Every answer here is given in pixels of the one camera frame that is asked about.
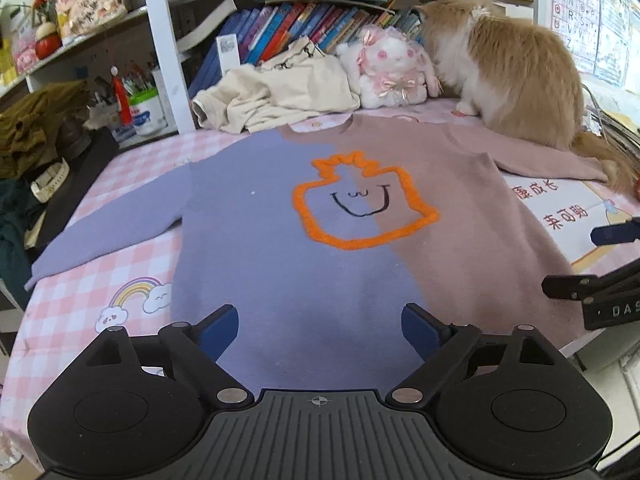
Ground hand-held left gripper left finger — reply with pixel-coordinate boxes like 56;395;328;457
82;304;251;409

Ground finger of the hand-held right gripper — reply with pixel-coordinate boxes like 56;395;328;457
541;261;640;305
590;218;640;247

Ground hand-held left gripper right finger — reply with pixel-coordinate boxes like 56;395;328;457
389;303;558;407

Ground purple and pink sweater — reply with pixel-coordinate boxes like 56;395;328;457
24;114;608;392

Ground stack of papers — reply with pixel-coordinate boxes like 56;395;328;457
590;102;640;161

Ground pink checkered table mat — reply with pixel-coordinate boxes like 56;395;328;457
0;100;640;466

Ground orange and white cat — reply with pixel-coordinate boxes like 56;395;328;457
412;0;640;196

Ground black side table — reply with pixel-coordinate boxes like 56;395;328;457
25;127;121;261

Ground dark teal cloth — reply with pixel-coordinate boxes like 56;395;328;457
0;180;48;311

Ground cream wrist watch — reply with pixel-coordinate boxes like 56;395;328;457
31;157;69;203

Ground green and white pen cup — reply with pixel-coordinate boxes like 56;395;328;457
127;87;168;137

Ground dark round object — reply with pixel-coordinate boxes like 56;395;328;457
55;110;96;161

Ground cream garment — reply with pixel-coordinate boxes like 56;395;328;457
191;37;361;135

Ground red bottle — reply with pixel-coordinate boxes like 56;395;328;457
111;65;135;126

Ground bunch of pens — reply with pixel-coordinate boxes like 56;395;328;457
92;60;158;106

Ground white and pink bunny plush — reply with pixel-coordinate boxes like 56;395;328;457
335;24;443;110

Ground olive green garment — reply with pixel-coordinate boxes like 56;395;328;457
0;80;93;181

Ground small white upright box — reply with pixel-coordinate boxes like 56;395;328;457
216;34;240;76

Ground white shelf unit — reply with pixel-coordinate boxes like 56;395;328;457
0;0;536;138

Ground row of colourful books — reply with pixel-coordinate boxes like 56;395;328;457
190;2;426;101

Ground red and white round figurine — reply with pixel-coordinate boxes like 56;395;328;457
34;15;63;59

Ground wall poster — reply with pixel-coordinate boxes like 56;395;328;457
550;0;640;92

